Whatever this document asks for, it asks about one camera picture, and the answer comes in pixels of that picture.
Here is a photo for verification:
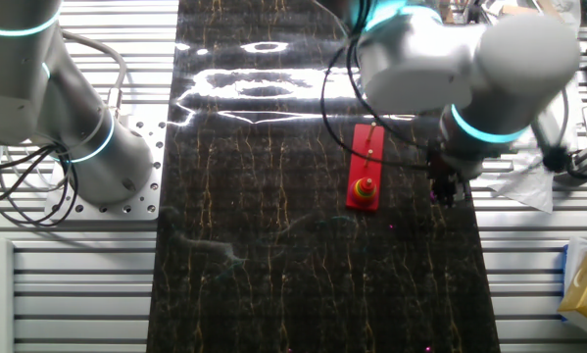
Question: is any grey camera bracket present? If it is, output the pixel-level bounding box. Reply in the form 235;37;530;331
528;85;568;153

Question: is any black base cable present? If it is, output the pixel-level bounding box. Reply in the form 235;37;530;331
0;142;64;202
0;144;81;227

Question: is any grey base cable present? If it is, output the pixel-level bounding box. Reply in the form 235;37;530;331
57;28;128;122

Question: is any flat light wooden block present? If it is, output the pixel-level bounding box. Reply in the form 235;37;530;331
498;3;539;17

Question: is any silver robot mounting plate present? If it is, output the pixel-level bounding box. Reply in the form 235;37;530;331
44;115;168;222

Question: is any long light wooden block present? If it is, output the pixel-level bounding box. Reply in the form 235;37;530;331
536;0;566;19

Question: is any white paper sheet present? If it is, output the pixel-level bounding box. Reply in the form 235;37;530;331
560;0;582;30

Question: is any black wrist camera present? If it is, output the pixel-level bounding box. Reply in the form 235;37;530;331
541;145;572;174

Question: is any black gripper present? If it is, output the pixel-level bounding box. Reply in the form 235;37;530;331
426;144;466;207

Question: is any white tissue sheet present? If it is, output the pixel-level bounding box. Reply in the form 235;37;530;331
564;236;587;295

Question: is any blue tissue pack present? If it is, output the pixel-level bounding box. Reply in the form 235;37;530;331
561;243;568;323

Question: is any small crumpled white tissue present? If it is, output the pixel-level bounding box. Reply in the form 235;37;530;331
488;151;555;215

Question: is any large purple Hanoi ring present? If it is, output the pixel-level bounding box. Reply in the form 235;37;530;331
350;189;379;206

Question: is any slotted wooden block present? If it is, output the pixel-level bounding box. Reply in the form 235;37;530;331
439;2;459;25

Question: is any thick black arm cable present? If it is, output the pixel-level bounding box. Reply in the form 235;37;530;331
318;38;431;172

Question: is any red Hanoi base board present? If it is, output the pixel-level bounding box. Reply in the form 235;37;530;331
345;121;386;213

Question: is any black marble pattern mat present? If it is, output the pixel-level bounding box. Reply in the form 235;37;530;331
145;0;501;353

